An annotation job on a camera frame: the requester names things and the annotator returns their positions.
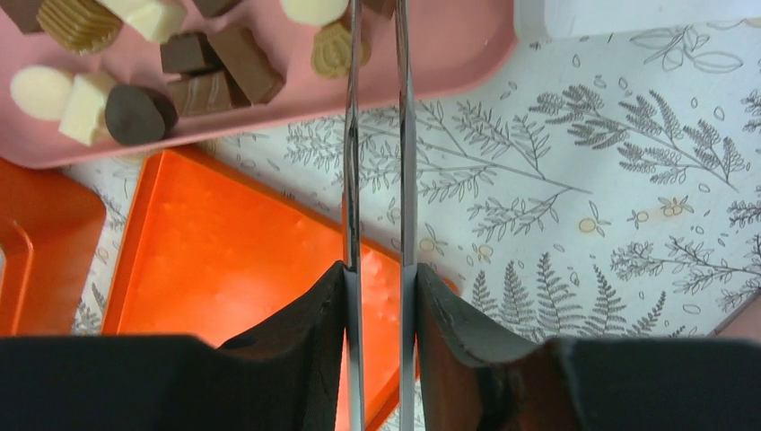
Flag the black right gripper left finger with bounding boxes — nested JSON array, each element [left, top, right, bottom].
[[1, 262, 346, 430]]

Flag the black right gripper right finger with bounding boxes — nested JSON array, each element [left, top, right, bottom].
[[415, 264, 760, 430]]

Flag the orange box lid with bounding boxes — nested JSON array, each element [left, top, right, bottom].
[[101, 146, 462, 431]]

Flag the metal tongs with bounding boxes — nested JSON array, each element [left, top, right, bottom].
[[342, 1, 417, 430]]

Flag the orange chocolate box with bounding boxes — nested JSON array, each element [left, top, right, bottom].
[[1, 161, 106, 336]]

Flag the pink tray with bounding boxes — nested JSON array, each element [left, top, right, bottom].
[[1, 1, 517, 169]]

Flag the brown bar chocolate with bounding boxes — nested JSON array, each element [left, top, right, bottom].
[[207, 24, 284, 104]]

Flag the dark round chocolate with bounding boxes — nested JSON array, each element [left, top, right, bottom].
[[104, 84, 179, 146]]

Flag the caramel round chocolate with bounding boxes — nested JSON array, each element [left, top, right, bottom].
[[311, 22, 352, 79]]

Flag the white rectangular chocolate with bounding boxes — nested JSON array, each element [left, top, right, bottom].
[[58, 72, 117, 146]]

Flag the white oval chocolate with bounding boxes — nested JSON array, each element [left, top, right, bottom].
[[10, 65, 74, 121]]

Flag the caramel ridged chocolate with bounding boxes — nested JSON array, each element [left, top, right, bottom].
[[36, 0, 123, 55]]

